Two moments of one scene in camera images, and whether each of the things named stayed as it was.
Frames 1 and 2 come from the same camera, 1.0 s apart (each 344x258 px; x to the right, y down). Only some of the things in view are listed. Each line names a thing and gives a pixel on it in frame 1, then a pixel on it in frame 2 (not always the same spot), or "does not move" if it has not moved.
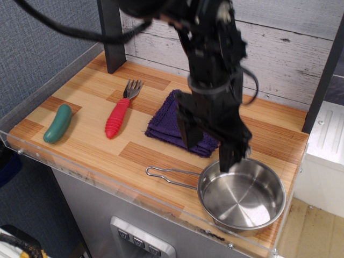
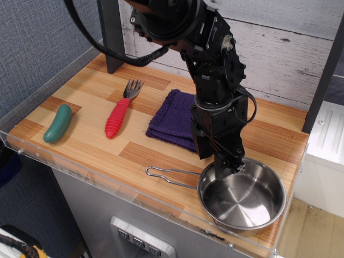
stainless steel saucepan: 243,202 does not move
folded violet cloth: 166,126 does not move
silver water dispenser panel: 128,241 does not move
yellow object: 25,255 to 41,252
